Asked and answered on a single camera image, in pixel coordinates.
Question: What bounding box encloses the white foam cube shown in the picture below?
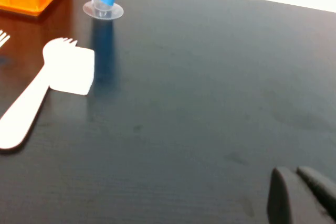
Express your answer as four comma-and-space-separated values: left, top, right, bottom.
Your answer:
48, 45, 96, 97

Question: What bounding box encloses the light blue plastic fork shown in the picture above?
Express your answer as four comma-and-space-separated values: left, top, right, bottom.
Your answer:
0, 29, 11, 48

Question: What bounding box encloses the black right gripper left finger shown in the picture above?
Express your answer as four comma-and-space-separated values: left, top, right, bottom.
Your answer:
267, 166, 336, 224

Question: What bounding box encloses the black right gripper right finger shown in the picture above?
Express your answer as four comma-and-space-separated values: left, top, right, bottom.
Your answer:
296, 166, 336, 218

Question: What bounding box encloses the pink plastic fork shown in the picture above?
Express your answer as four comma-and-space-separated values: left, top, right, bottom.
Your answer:
0, 37, 79, 152

